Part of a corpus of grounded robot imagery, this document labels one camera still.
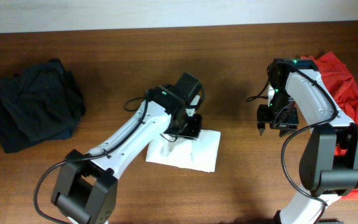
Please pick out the white printed t-shirt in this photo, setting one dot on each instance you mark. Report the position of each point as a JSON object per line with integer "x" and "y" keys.
{"x": 197, "y": 154}

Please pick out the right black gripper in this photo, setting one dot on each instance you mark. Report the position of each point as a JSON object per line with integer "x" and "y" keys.
{"x": 288, "y": 125}

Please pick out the black folded clothes pile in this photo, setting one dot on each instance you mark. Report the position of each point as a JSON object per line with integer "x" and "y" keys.
{"x": 43, "y": 103}

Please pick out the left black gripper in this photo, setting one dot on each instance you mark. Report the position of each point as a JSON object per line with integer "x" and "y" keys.
{"x": 192, "y": 130}

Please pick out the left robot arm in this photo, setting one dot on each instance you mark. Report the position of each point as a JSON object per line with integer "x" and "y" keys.
{"x": 86, "y": 187}

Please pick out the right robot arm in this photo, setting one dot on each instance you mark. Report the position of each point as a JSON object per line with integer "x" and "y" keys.
{"x": 298, "y": 101}

